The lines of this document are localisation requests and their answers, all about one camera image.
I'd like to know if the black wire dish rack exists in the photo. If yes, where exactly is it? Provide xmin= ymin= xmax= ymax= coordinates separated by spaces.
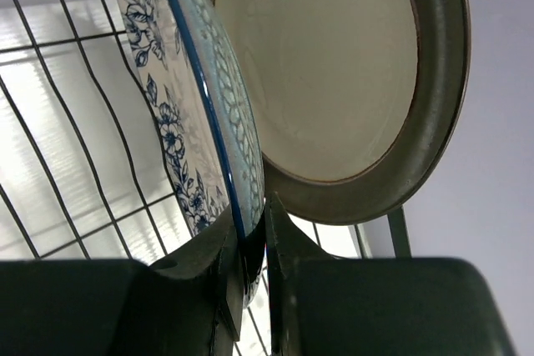
xmin=0 ymin=0 xmax=414 ymax=356

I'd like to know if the dark rimmed plate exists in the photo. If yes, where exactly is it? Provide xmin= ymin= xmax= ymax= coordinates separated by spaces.
xmin=214 ymin=0 xmax=471 ymax=225

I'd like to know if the blue floral white plate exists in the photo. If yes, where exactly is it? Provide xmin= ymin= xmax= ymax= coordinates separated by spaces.
xmin=108 ymin=0 xmax=268 ymax=307

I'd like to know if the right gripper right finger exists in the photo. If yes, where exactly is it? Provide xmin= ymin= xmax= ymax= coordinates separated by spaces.
xmin=264 ymin=193 xmax=516 ymax=355

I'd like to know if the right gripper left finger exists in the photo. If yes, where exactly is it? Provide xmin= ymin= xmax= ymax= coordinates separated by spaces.
xmin=1 ymin=210 xmax=244 ymax=355

